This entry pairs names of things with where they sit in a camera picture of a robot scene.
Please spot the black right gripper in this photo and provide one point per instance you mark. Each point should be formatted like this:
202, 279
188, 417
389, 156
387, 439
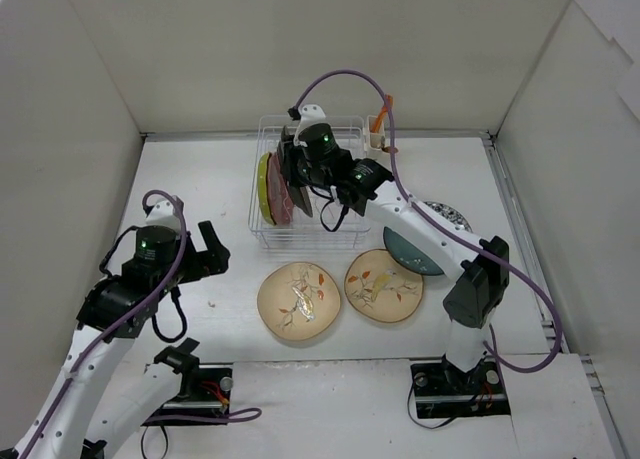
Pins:
291, 164

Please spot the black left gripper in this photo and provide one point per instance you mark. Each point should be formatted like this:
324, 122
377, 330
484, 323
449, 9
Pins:
201, 261

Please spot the green polka dot plate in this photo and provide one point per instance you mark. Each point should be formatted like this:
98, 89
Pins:
262, 188

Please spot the pink polka dot plate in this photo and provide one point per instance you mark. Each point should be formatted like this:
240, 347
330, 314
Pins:
279, 201

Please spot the brown rimmed cream plate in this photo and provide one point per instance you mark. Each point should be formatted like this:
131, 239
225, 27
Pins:
300, 198

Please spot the beige bird plate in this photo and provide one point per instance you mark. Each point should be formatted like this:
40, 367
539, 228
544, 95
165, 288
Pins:
381, 289
298, 301

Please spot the dark teal plate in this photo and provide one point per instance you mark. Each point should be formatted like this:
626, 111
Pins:
409, 256

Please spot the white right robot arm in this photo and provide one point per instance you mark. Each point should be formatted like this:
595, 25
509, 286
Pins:
477, 267

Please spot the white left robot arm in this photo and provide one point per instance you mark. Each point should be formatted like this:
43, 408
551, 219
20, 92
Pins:
70, 423

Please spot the white cutlery holder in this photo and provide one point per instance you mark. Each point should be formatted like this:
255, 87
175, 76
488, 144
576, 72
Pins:
374, 136

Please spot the orange plastic fork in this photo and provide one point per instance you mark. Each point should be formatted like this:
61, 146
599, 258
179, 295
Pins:
384, 110

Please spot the black white patterned plate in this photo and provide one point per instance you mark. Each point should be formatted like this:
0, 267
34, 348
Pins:
450, 214

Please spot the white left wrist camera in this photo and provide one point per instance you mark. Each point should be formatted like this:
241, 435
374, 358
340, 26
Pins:
165, 213

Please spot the white wire dish rack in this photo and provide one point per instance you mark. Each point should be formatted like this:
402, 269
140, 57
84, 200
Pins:
325, 230

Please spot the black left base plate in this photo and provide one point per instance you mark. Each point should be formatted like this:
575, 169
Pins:
207, 397

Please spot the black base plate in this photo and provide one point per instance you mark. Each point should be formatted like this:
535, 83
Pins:
439, 393
207, 397

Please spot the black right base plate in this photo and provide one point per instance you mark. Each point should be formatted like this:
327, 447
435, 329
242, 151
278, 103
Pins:
439, 393

